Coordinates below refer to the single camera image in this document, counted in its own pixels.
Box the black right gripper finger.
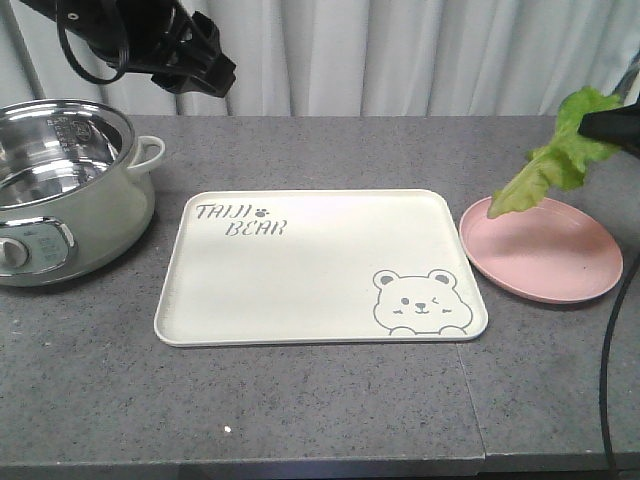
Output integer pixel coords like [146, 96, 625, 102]
[578, 104, 640, 158]

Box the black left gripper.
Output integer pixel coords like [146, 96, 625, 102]
[116, 1, 236, 97]

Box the green lettuce leaf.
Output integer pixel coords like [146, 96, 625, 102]
[487, 86, 622, 219]

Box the pink round plate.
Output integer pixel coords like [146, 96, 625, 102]
[459, 198, 623, 304]

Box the cream bear serving tray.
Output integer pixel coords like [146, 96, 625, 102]
[154, 189, 488, 347]

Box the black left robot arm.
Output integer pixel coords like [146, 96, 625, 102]
[25, 0, 236, 98]

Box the white blender appliance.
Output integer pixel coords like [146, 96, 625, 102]
[617, 69, 639, 106]

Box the green electric cooking pot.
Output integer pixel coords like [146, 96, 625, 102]
[1, 99, 165, 287]

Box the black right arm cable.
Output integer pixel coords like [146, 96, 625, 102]
[598, 262, 640, 471]

